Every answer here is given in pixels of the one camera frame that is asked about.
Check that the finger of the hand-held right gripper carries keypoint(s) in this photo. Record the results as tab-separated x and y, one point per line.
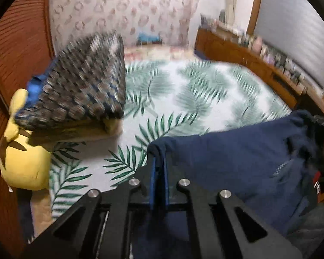
320	120

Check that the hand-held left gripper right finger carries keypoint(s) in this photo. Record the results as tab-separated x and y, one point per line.
166	183

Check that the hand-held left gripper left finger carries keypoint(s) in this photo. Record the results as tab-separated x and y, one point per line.
153	183

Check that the navy printed T-shirt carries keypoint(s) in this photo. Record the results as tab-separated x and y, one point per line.
232	162

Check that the leaf print bed sheet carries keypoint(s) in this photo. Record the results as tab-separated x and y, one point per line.
183	99

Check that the grey window blind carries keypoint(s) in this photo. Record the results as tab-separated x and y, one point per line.
294	24

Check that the wooden cabinet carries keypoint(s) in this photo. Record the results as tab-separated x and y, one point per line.
232	51

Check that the circle patterned dark pillow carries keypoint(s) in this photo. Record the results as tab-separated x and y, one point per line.
81	86

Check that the yellow plush toy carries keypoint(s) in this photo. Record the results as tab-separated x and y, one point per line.
24	164

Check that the floral blanket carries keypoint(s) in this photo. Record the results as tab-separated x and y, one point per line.
156	52

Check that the blue item on box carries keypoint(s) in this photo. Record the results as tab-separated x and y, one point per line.
148	38

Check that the beige fringed curtain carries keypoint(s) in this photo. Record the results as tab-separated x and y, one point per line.
232	0

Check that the circle patterned sheer curtain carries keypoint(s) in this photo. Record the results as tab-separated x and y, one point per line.
124	8

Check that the brown louvered wardrobe door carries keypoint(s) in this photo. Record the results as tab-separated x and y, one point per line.
13	45

